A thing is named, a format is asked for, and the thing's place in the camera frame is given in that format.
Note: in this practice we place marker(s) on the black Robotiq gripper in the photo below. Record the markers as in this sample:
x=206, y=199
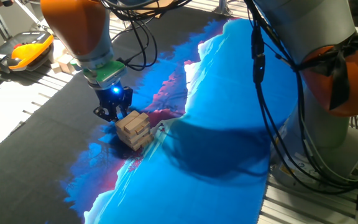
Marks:
x=113, y=95

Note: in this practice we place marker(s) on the wooden Jenga block tower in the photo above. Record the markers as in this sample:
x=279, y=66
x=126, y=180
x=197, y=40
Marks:
x=134, y=130

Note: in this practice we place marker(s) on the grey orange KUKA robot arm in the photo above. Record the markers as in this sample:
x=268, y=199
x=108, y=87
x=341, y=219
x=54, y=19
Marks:
x=306, y=25

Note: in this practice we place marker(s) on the green wrist mounting plate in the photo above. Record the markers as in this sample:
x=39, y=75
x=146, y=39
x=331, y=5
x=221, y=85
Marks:
x=106, y=72

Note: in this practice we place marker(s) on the large wooden cube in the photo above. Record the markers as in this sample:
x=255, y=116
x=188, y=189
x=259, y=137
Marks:
x=65, y=63

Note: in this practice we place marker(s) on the small wooden block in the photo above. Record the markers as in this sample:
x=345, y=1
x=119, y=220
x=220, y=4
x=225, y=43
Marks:
x=56, y=68

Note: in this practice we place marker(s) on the blue black printed cloth mat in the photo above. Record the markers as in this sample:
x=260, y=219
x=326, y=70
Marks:
x=197, y=161

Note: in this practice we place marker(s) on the flat brown cardboard sheet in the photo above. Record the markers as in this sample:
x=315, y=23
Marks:
x=154, y=9

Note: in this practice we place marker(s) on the orange black teach pendant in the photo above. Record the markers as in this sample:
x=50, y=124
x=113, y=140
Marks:
x=20, y=51

